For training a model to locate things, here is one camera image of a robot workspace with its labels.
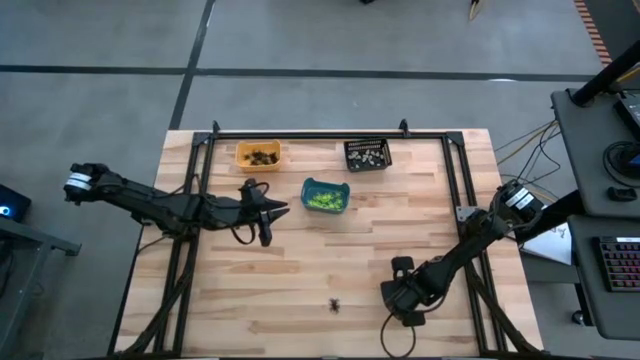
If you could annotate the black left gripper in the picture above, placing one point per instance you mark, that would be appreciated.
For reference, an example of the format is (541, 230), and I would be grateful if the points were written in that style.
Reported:
(255, 210)

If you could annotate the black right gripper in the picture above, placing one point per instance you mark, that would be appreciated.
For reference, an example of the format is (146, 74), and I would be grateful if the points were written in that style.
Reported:
(407, 292)

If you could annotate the teal plastic bin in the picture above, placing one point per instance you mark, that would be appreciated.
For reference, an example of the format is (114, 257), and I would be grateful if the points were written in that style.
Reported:
(306, 185)

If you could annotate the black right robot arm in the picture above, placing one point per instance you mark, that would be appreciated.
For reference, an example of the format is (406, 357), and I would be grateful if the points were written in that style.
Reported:
(480, 235)

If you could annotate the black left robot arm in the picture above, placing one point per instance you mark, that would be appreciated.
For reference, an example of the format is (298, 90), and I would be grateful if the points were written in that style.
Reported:
(150, 205)

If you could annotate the orange plastic bin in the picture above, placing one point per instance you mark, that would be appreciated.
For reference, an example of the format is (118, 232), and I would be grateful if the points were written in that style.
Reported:
(240, 167)

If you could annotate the black mesh plastic basket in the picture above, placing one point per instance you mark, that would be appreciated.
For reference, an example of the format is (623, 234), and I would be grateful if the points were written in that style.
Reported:
(387, 147)

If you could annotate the white printed sheet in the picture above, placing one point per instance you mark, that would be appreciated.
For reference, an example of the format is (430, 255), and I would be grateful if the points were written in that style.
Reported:
(550, 245)

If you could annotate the black caster wheel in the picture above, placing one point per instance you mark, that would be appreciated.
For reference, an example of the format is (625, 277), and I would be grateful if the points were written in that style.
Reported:
(578, 317)

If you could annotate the grey desk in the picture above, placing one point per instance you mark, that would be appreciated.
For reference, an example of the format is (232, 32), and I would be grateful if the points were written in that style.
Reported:
(585, 300)
(585, 150)

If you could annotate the black backlit keyboard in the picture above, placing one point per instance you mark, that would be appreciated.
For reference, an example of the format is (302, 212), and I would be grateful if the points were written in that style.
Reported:
(620, 265)

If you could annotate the small black device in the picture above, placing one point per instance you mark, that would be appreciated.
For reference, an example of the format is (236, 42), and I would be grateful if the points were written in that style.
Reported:
(622, 193)

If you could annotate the black headset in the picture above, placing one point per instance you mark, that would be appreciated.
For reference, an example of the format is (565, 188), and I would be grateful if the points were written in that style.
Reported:
(622, 160)

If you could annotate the black box with blue light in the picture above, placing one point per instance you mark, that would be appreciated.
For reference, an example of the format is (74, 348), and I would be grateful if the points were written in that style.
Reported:
(15, 200)

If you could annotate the grey metal cart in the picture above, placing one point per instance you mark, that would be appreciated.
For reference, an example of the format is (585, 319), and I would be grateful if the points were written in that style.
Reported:
(20, 280)

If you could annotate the tan wooden stand leg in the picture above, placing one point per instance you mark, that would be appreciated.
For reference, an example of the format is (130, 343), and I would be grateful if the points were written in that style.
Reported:
(475, 9)

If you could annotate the black laptop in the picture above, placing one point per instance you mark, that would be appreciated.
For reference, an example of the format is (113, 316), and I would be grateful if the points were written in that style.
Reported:
(631, 112)

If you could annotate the black diagonal strut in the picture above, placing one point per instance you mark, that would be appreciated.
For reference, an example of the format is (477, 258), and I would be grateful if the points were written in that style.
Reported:
(605, 75)

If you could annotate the black mat with orange stripes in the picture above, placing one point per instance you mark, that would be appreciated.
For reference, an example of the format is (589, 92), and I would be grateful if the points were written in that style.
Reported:
(592, 30)

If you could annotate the black aluminium table frame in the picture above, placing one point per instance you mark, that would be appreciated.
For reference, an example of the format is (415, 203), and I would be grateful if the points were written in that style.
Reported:
(430, 135)

